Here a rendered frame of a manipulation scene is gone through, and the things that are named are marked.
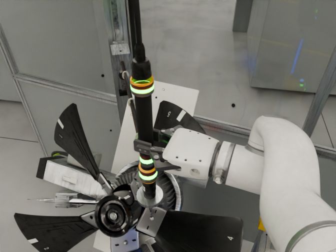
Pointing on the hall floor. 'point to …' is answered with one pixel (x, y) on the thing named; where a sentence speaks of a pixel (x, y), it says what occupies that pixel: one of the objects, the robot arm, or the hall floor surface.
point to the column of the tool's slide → (121, 102)
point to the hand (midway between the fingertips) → (147, 140)
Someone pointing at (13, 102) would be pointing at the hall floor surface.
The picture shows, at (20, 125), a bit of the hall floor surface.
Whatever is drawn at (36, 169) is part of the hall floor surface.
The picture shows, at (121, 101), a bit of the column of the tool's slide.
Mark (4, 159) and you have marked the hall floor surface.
